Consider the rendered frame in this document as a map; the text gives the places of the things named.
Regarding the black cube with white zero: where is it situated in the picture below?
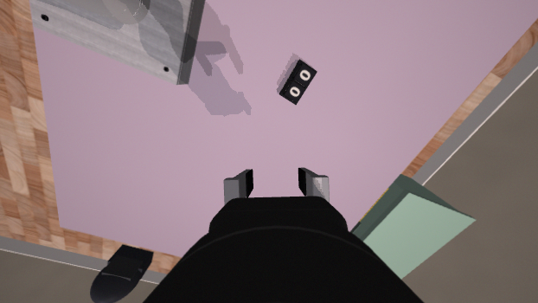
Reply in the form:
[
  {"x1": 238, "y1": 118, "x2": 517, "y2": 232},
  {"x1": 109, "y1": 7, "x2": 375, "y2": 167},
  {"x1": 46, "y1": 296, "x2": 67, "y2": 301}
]
[
  {"x1": 283, "y1": 81, "x2": 305, "y2": 103},
  {"x1": 292, "y1": 63, "x2": 316, "y2": 87}
]

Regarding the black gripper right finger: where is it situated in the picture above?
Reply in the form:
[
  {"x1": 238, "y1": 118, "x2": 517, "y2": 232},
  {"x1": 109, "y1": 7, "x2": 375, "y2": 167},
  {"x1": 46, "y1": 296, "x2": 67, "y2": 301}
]
[{"x1": 298, "y1": 168, "x2": 330, "y2": 202}]

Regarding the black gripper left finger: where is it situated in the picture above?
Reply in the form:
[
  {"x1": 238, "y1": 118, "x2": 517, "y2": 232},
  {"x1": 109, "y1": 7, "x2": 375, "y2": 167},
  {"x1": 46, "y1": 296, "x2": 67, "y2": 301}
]
[{"x1": 223, "y1": 169, "x2": 253, "y2": 205}]

